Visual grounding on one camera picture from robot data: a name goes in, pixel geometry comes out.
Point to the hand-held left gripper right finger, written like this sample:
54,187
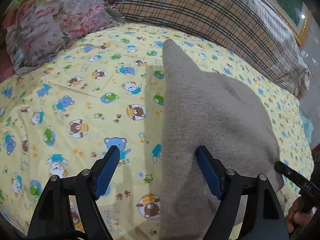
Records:
210,175

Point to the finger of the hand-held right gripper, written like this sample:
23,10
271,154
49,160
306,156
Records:
290,173

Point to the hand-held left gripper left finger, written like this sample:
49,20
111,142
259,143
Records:
106,175

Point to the beige knit sweater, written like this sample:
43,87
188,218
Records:
212,115

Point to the person's right hand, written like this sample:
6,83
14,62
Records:
293,215

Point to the teal cloth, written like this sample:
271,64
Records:
308,127

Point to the yellow bear-print blanket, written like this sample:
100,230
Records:
75,100

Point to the pink bed sheet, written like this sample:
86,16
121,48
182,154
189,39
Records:
5,62

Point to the floral ruffled pillow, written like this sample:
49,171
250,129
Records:
55,25

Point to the gold-framed landscape painting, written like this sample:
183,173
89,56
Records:
292,12

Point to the plaid pillow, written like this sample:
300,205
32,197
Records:
212,12

